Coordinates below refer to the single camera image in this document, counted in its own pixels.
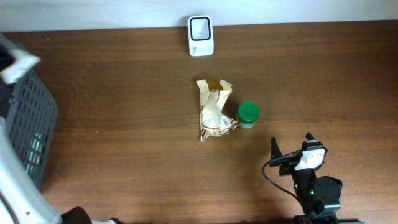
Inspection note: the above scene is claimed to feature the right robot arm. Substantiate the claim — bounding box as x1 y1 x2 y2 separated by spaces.
261 133 361 224

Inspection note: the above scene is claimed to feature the white barcode scanner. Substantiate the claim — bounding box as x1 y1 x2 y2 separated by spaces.
187 15 215 57

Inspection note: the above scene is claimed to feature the green lid jar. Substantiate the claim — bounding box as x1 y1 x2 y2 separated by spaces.
236 101 259 129

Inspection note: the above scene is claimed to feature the beige snack bag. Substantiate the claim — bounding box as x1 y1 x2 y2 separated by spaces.
196 79 238 142

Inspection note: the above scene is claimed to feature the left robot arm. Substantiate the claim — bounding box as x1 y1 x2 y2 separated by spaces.
1 36 94 223

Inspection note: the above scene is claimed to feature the grey plastic mesh basket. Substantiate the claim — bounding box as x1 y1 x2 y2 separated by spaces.
0 34 60 190

